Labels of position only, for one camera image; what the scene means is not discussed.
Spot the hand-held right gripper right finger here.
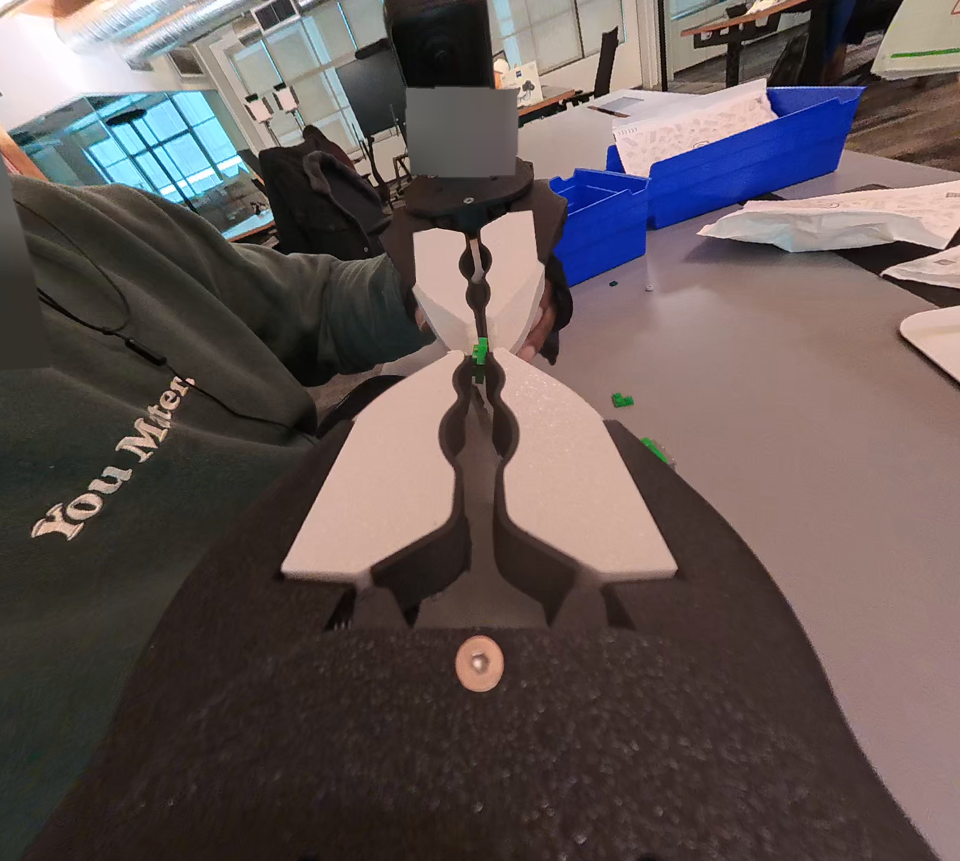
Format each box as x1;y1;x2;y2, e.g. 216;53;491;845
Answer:
487;351;681;628

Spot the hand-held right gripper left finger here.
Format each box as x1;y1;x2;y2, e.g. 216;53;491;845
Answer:
281;351;472;628

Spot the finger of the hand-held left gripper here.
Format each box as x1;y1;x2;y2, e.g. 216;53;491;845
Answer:
478;210;547;354
412;229;483;358

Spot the blue plastic bin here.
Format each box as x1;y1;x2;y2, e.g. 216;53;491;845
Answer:
606;84;865;230
549;168;651;285

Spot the white and wooden book stand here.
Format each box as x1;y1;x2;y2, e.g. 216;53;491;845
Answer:
898;306;960;384

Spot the brick instruction booklet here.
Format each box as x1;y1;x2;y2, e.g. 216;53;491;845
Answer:
872;0;960;82

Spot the person's left forearm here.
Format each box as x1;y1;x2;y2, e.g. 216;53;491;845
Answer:
225;249;444;390

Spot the side desk with small posters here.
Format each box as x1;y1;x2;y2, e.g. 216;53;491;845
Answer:
517;60;597;123

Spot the office desk with orange edge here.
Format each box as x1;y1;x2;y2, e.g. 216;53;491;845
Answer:
681;0;910;90

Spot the person's left hand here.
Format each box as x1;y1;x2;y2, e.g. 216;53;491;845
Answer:
521;283;560;361

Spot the black monitor screen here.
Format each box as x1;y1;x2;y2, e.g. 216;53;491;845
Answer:
333;45;408;136

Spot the paper bag with line drawings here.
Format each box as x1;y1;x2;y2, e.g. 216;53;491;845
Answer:
697;182;960;252
613;88;777;176

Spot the person's green sweatshirt torso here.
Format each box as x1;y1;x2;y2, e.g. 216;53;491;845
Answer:
0;174;391;861

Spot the flat white paper bag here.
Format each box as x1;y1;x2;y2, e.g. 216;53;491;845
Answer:
883;247;960;288

